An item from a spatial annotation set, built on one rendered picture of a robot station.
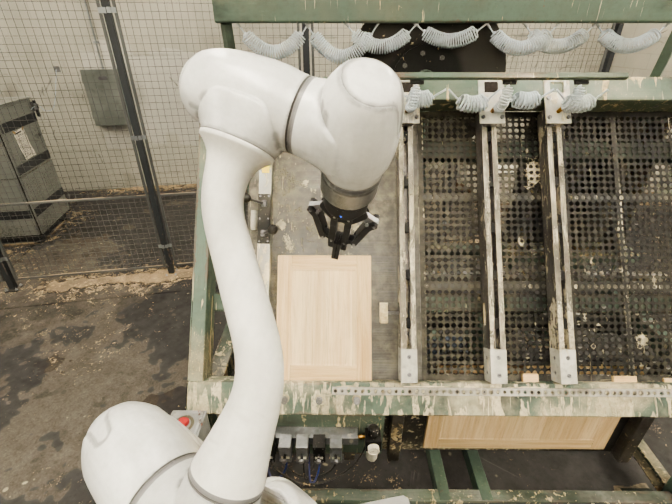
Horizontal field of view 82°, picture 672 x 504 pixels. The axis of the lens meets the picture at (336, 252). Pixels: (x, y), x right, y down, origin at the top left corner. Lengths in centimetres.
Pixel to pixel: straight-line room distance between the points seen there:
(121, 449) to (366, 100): 56
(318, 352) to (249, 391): 107
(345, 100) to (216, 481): 46
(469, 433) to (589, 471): 80
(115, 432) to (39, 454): 227
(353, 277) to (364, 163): 110
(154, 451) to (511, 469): 217
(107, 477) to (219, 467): 19
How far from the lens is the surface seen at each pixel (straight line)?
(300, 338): 157
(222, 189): 52
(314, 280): 155
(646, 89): 207
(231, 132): 50
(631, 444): 251
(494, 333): 161
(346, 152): 48
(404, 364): 154
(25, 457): 300
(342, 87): 45
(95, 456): 71
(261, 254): 156
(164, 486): 62
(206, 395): 164
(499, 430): 221
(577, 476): 272
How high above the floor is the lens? 206
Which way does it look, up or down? 29 degrees down
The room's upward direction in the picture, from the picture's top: straight up
